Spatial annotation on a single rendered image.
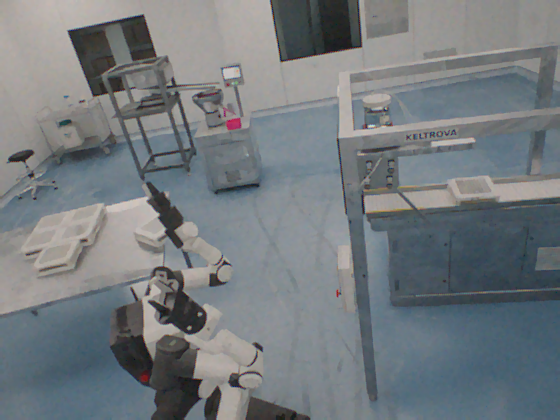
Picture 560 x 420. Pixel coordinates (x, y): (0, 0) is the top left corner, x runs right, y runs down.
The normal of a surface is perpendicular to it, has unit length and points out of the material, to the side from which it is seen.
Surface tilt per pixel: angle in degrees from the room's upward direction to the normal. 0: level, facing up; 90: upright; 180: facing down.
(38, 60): 90
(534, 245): 90
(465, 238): 90
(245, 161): 90
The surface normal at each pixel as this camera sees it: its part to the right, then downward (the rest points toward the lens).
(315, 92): 0.01, 0.50
